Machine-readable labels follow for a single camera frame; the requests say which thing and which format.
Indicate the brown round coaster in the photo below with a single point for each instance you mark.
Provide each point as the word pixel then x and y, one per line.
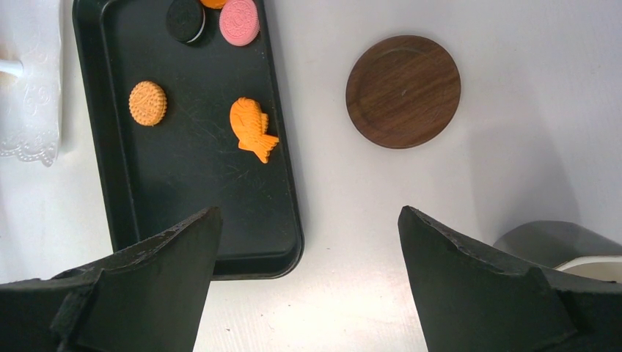
pixel 403 91

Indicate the black serving tray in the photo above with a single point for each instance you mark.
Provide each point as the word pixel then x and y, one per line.
pixel 153 177

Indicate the grey mug white inside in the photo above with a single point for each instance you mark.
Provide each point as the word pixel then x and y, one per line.
pixel 566 247

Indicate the orange fish pastry lower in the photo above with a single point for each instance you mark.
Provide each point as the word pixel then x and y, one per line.
pixel 250 126

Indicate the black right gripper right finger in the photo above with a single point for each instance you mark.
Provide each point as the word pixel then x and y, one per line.
pixel 472 297

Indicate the small orange cookie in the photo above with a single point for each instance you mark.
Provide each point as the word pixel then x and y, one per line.
pixel 147 103

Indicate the white three-tier dessert stand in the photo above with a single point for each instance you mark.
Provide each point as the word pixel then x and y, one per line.
pixel 31 103

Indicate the black sandwich cookie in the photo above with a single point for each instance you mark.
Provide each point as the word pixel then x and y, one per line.
pixel 185 20

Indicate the orange round pastry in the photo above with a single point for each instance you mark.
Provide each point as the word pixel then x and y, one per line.
pixel 214 4

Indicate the pink macaron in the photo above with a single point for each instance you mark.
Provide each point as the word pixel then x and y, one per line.
pixel 239 22

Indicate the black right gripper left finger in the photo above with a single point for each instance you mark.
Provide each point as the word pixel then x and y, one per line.
pixel 147 297

